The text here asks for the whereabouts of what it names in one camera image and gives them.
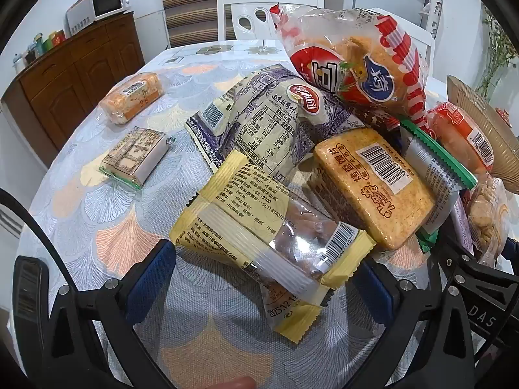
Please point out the red orange box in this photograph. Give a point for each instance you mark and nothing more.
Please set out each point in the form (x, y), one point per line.
(56, 39)

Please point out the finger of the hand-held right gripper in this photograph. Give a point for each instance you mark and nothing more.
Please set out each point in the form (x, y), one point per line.
(511, 248)
(458, 257)

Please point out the red ornament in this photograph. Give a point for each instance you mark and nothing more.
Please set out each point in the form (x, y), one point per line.
(505, 116)

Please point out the person's left hand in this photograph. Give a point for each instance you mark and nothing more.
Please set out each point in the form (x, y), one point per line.
(235, 383)

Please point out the purple white patterned snack packet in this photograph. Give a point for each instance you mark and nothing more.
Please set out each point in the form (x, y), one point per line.
(259, 121)

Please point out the small green white snack packet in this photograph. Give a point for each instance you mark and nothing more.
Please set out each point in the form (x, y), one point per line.
(133, 156)

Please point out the patterned white hanging cloth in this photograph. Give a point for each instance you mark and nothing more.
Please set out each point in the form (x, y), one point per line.
(434, 12)

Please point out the white microwave oven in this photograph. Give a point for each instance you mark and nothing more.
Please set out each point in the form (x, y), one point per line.
(105, 4)

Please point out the clear biscuit packet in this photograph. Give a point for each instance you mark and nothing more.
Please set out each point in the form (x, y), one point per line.
(486, 214)

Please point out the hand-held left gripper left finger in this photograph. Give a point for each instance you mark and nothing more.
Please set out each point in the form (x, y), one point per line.
(152, 279)

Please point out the silver green edged snack packet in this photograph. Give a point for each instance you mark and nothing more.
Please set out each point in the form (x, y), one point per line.
(429, 170)

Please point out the green canister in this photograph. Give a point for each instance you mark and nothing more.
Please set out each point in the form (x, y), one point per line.
(38, 43)

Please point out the brown striped window blind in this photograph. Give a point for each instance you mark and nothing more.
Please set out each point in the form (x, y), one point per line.
(186, 8)

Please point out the white plastic chair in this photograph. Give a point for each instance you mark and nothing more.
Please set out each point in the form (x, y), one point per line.
(421, 44)
(243, 4)

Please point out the orange toast packet with barcode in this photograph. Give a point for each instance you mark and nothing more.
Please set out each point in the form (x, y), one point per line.
(365, 194)

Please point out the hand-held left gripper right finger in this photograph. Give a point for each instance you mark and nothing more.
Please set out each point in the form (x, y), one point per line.
(377, 295)

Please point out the ribbed amber glass bowl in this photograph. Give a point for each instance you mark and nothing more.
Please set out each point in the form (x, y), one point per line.
(498, 146)

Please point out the red striped orange snack bag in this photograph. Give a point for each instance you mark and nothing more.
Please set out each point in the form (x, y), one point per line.
(344, 60)

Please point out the orange red bread packet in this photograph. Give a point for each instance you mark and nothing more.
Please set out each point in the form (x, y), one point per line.
(454, 129)

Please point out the small orange cake packet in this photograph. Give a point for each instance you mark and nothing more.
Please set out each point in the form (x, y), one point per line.
(129, 97)

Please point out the white lidded jar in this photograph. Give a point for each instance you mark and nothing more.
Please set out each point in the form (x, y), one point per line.
(18, 64)

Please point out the yellow pastry packet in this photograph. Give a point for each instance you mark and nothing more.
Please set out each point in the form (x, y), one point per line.
(251, 219)

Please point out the brown wooden cabinet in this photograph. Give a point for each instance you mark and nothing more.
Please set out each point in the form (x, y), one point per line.
(61, 81)

